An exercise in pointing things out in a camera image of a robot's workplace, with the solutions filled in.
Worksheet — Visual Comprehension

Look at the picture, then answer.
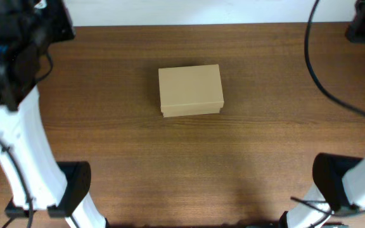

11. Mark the brown cardboard box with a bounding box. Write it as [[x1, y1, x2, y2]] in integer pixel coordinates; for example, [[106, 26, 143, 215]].
[[158, 65, 224, 118]]

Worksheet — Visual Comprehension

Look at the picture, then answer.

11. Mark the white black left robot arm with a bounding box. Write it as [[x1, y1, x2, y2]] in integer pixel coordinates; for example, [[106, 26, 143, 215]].
[[0, 0, 109, 227]]

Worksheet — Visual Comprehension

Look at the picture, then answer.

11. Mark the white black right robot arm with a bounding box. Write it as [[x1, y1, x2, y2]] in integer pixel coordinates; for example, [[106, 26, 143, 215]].
[[275, 1, 365, 228]]

